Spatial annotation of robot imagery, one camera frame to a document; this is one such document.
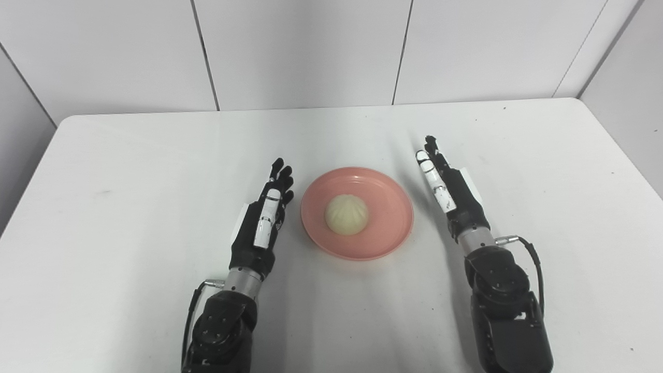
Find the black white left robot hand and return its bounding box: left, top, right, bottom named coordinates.
left=229, top=157, right=295, bottom=281

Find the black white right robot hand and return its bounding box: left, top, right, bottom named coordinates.
left=415, top=135, right=492, bottom=243

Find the pink round plate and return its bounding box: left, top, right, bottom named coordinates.
left=300, top=166, right=415, bottom=261

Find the pale steamed bun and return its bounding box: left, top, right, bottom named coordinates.
left=324, top=194, right=370, bottom=237

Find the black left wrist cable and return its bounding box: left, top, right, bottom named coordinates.
left=181, top=278, right=226, bottom=364

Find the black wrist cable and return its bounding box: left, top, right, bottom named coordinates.
left=181, top=278, right=226, bottom=364
left=495, top=235, right=546, bottom=318

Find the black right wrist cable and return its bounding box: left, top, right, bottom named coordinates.
left=495, top=235, right=546, bottom=318

